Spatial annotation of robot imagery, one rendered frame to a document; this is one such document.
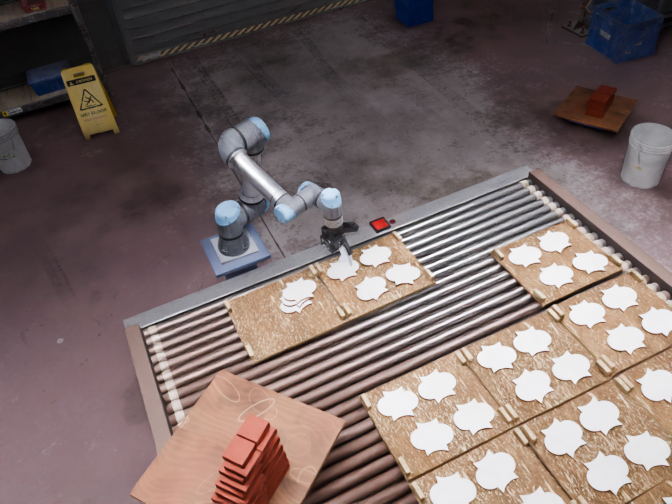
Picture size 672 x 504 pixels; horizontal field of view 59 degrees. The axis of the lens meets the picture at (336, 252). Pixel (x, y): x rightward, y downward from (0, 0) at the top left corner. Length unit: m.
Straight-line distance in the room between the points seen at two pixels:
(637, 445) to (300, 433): 1.08
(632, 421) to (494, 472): 0.51
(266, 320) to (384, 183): 2.31
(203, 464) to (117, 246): 2.71
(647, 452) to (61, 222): 4.10
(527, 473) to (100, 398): 2.41
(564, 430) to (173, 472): 1.27
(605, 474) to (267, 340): 1.26
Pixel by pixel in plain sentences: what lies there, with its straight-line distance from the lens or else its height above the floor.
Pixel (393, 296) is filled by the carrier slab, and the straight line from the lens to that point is 2.48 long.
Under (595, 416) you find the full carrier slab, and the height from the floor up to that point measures 0.95.
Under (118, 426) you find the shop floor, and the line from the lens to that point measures 3.54.
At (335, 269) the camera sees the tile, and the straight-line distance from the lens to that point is 2.59.
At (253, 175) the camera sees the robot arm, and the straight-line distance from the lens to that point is 2.37.
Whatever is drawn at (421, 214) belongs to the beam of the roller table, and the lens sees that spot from 2.88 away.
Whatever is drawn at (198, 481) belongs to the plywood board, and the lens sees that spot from 2.03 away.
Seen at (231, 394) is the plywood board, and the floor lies 1.04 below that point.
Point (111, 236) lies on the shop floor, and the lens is 4.63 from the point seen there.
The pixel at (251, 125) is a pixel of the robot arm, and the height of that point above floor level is 1.50.
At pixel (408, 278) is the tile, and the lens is 2.54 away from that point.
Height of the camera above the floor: 2.81
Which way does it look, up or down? 44 degrees down
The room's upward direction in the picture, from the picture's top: 7 degrees counter-clockwise
